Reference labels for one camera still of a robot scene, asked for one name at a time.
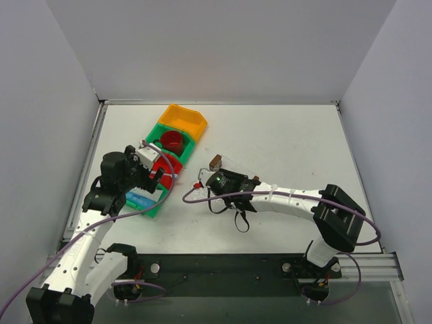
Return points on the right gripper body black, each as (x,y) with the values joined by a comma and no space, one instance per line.
(209,180)

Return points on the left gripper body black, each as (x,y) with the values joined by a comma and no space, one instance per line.
(150,175)

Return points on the clear glass tray wooden handles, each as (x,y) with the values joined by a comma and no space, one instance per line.
(221,162)

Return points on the red cup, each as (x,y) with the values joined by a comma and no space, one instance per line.
(172,141)

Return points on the white toothbrush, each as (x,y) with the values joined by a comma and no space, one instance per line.
(175,176)

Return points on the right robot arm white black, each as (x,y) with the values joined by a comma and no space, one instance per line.
(331,209)

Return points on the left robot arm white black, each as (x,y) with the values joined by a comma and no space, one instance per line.
(71,292)

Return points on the white toothpaste tube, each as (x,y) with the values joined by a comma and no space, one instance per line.
(155,196)

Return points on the blue toothpaste box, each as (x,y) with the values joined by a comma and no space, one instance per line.
(138,202)

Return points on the red plastic bin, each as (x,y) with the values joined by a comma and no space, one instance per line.
(166,178)

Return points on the green plastic bin upper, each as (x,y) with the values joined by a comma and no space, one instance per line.
(189,144)

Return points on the yellow plastic bin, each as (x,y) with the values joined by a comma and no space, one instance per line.
(190,121)

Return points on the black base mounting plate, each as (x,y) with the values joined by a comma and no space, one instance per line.
(222,275)

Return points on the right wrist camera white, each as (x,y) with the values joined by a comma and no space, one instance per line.
(204,175)

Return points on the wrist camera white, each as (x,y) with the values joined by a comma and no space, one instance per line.
(148,155)
(204,175)

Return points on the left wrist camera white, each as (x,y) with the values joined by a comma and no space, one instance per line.
(148,155)

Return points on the aluminium frame rail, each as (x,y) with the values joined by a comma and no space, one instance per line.
(374,267)

